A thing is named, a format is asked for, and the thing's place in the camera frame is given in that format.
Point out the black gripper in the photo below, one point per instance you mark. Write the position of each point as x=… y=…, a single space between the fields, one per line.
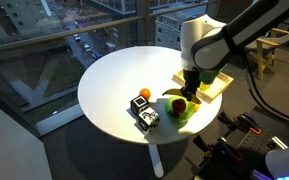
x=191 y=79

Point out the yellow banana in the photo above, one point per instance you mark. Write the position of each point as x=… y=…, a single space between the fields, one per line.
x=172 y=92

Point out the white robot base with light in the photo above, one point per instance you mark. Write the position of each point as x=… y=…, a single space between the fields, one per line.
x=285 y=160

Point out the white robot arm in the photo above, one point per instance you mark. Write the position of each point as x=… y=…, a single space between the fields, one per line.
x=210 y=46

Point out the green plastic bowl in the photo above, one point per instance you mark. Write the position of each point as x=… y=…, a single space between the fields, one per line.
x=170 y=118

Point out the red apple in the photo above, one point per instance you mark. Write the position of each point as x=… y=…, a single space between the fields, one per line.
x=179 y=105

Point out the yellow-green cube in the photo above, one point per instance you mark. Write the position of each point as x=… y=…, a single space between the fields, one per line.
x=204 y=87

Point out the yellow lemon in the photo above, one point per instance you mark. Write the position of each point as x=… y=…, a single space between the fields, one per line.
x=196 y=107

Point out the dark purple plum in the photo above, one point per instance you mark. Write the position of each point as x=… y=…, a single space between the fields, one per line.
x=174 y=114

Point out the wooden tray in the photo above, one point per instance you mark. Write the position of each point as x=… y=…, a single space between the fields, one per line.
x=217 y=87

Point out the orange fruit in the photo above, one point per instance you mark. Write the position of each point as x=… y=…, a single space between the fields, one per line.
x=145 y=93

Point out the black clamp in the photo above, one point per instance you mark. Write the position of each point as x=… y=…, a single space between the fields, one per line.
x=202 y=144
x=226 y=119

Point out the zebra print cube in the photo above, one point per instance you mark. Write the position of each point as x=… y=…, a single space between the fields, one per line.
x=148 y=119

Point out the blue clamp with orange tip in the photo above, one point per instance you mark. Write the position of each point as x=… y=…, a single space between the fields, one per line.
x=249 y=121
x=227 y=151

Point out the white table base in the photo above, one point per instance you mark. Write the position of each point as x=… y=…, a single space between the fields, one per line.
x=155 y=160

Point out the wooden chair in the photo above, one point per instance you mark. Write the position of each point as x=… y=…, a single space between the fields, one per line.
x=260 y=56

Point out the black perforated mounting board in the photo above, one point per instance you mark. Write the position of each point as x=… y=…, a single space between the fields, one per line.
x=260 y=148

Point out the metal window railing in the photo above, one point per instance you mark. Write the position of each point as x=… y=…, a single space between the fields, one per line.
x=84 y=29

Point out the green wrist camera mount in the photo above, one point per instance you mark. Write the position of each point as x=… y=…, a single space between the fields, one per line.
x=209 y=77

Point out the window frame post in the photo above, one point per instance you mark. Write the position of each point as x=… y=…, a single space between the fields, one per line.
x=143 y=20

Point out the silver metal bracket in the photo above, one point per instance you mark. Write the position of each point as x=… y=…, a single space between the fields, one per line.
x=279 y=142

